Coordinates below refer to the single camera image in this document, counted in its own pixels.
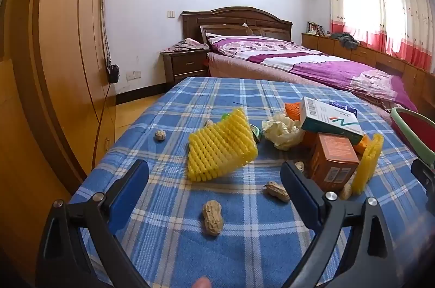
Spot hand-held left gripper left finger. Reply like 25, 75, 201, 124
36, 159, 150, 288

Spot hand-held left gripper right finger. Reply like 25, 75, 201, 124
280, 161, 400, 288

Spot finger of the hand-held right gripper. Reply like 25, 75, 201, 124
411, 157, 435, 212

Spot orange cardboard box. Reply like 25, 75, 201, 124
309, 132, 360, 192

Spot red bucket with green rim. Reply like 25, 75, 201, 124
389, 106, 435, 170

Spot orange mesh fruit wrap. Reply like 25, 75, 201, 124
284, 102, 304, 122

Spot large yellow foam net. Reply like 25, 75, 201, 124
187, 107, 259, 183

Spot small yellow foam net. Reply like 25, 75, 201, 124
351, 133, 384, 196

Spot blue plaid cloth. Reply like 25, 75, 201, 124
70, 77, 435, 288

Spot white and green box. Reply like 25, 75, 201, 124
299, 96, 364, 145

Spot black hanging bag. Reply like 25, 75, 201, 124
107, 64, 120, 84

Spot purple floral quilt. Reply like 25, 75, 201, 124
206, 33, 418, 112

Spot bed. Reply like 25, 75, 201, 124
199, 25, 418, 114

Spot long wooden cabinet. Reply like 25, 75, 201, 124
301, 33, 435, 119

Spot dark wooden nightstand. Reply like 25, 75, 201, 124
160, 48, 211, 93

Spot wooden wardrobe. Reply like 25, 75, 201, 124
0, 0, 118, 278

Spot grey clothes pile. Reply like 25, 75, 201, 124
328, 32, 360, 49

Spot pink floral clothes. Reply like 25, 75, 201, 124
166, 38, 210, 52

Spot white and red curtain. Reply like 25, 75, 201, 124
328, 0, 435, 74

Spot dark wooden headboard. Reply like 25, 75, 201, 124
180, 6, 293, 44

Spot black hanging cord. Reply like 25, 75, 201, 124
99, 0, 113, 68

